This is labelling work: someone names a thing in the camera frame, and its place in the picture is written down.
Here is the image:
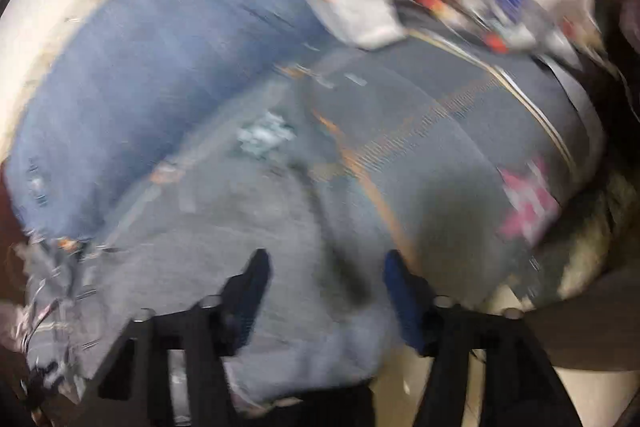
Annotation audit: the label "brown wooden headboard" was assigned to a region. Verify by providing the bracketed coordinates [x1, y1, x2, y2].
[0, 177, 28, 303]

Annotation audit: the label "grey denim pants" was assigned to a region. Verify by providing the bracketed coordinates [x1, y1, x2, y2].
[22, 107, 406, 413]

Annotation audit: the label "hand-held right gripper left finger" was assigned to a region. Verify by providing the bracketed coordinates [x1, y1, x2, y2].
[97, 249, 273, 427]

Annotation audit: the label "blue plaid pillow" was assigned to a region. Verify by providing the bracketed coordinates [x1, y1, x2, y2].
[4, 0, 351, 240]

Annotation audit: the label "grey star printed bedsheet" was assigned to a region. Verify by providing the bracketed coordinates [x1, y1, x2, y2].
[280, 24, 608, 308]

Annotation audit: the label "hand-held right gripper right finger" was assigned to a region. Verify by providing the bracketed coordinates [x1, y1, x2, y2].
[382, 249, 583, 427]

